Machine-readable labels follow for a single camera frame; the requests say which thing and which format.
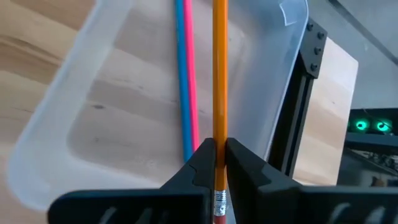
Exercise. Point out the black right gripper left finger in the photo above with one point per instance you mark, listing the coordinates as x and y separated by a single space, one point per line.
174 205

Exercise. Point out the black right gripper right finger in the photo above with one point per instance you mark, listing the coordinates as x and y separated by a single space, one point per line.
273 205

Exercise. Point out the long light blue pencil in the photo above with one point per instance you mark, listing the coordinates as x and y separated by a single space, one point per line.
183 77

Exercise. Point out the pink pencil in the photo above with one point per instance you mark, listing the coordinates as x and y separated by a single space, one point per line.
191 77

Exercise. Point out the orange pencil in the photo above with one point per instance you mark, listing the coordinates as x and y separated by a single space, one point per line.
220 77

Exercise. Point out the clear plastic bin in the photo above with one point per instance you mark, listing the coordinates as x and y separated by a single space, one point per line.
124 109

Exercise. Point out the black aluminium rig frame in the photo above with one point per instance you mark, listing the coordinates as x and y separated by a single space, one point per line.
295 109

